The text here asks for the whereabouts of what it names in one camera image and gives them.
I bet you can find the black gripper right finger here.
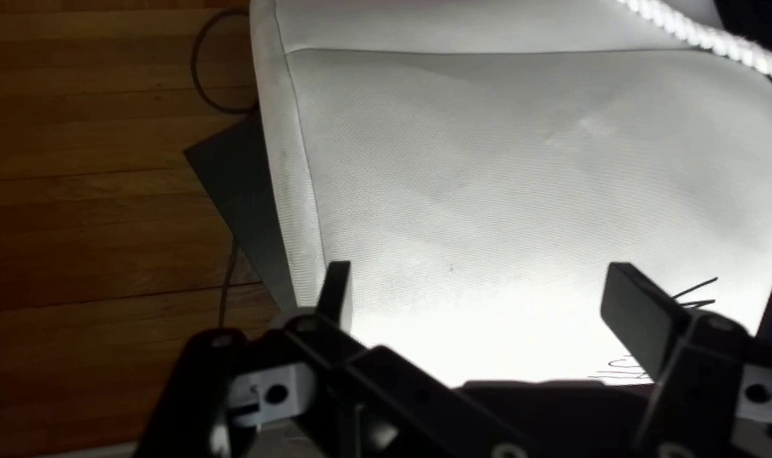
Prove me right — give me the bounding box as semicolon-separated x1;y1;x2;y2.
600;263;693;380

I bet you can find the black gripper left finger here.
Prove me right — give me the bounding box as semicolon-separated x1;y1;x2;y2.
316;259;352;327

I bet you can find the white and black laundry bag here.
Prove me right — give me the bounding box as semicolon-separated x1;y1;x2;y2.
250;0;772;384

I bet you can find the black side table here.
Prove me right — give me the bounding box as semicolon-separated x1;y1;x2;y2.
183;114;295;308

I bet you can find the black floor cable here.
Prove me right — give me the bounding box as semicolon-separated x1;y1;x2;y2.
188;8;262;329

